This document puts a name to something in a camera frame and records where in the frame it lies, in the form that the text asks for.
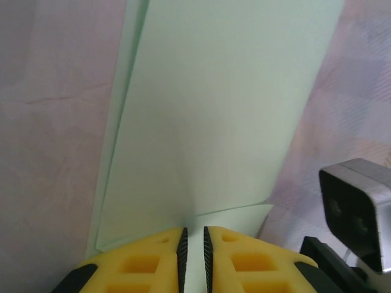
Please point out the light green paper sheet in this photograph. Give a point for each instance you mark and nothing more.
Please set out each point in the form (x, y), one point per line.
(214, 107)

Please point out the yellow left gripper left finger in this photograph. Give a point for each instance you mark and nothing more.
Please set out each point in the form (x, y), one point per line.
(137, 265)

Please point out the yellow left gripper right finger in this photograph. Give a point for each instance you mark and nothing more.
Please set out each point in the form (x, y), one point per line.
(259, 265)

